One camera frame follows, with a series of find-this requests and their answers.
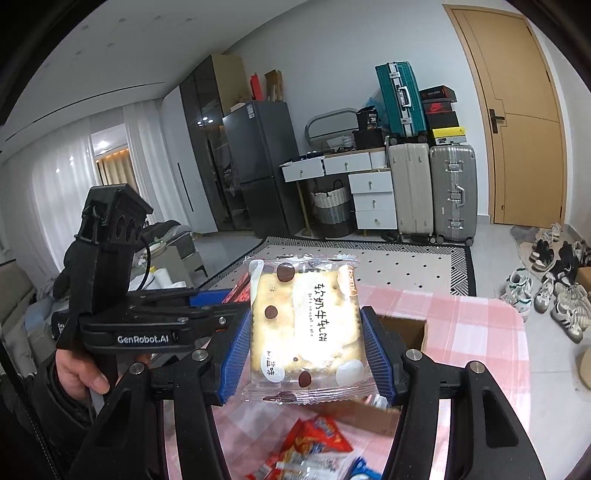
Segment beige suitcase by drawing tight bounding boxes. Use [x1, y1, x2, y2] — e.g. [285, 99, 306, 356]
[389, 143, 435, 239]

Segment teal suitcase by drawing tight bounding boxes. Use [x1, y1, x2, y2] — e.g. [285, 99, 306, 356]
[376, 61, 428, 143]

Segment black refrigerator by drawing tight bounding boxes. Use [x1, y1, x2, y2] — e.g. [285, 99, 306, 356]
[223, 101, 304, 238]

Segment white drawer desk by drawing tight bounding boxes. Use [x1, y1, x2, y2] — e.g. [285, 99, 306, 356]
[280, 148, 399, 231]

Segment person's left hand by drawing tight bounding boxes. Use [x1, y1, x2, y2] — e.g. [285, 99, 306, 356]
[55, 349, 111, 402]

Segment woven laundry basket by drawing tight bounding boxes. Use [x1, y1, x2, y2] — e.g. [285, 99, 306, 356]
[311, 179, 355, 238]

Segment silver grey suitcase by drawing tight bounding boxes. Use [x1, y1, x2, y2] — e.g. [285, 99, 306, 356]
[430, 144, 478, 246]

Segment small brown cardboard box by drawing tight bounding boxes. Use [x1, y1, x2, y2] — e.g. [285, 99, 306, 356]
[576, 267, 591, 294]

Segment pink checkered tablecloth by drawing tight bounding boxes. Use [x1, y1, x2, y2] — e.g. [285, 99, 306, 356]
[163, 283, 532, 480]

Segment cream waste bin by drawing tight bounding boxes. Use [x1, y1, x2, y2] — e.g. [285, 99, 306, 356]
[576, 346, 591, 390]

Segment red orange snack packet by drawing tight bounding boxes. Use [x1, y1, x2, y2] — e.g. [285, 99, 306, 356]
[280, 415, 353, 455]

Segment blue Oreo cookie packet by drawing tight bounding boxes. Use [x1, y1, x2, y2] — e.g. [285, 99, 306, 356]
[344, 457, 382, 480]

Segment stacked shoe boxes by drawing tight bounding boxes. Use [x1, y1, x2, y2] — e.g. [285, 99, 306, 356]
[420, 85, 460, 146]

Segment white wardrobe panel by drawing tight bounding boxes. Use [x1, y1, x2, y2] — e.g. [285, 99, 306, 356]
[159, 87, 217, 234]

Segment white curtain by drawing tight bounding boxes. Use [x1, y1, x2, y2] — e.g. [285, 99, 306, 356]
[1, 100, 188, 288]

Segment red wafer bar packet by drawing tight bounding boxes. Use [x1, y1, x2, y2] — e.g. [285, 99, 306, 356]
[223, 272, 250, 303]

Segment oval mirror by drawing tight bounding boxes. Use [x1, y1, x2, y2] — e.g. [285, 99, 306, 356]
[304, 108, 359, 150]

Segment dark glass cabinet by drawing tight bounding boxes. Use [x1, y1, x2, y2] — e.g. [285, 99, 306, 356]
[179, 54, 252, 231]

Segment cream biscuit clear packet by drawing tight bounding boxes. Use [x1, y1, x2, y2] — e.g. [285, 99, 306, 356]
[242, 254, 377, 405]

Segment wooden door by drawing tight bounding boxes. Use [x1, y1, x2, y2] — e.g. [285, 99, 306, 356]
[446, 5, 567, 227]

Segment black bag on desk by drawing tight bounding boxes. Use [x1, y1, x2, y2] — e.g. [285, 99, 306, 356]
[353, 105, 384, 150]

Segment SF Express cardboard box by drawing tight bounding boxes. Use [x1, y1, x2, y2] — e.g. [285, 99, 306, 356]
[308, 306, 427, 436]

